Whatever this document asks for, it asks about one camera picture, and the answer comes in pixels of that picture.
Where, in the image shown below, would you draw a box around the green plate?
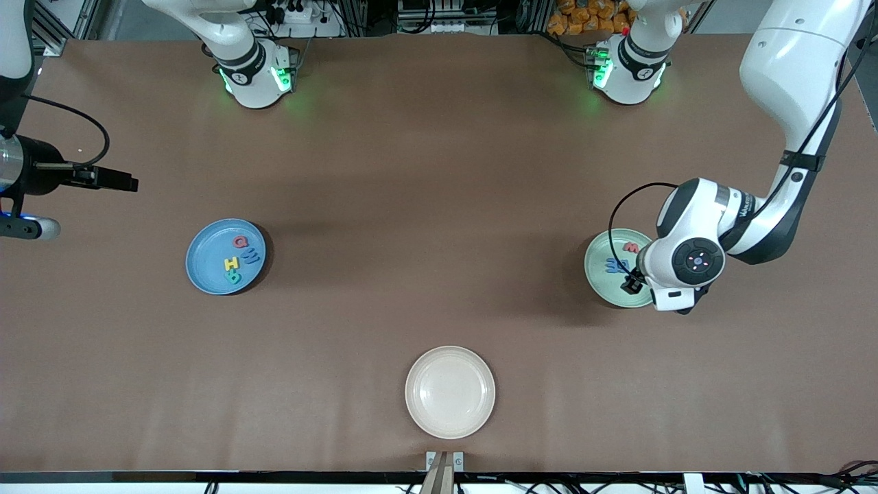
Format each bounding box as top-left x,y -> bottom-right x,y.
584,228 -> 656,309

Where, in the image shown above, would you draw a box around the blue plate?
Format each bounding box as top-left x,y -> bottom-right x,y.
185,219 -> 267,296

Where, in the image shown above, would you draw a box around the cream plate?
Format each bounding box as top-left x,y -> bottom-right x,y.
405,346 -> 496,440

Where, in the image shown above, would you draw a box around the brown table cover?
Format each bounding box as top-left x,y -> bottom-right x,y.
0,34 -> 878,475

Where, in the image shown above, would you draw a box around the white power strip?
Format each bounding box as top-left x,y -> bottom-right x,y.
264,2 -> 314,25

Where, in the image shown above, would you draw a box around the orange snack bags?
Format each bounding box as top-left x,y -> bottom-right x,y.
547,0 -> 635,37

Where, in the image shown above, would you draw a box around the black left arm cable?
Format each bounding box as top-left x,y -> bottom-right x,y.
608,182 -> 680,277

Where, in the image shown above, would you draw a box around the tangled floor cables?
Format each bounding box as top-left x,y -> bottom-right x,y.
737,460 -> 878,494

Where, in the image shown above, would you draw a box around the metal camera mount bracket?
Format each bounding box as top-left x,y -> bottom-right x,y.
420,451 -> 465,494

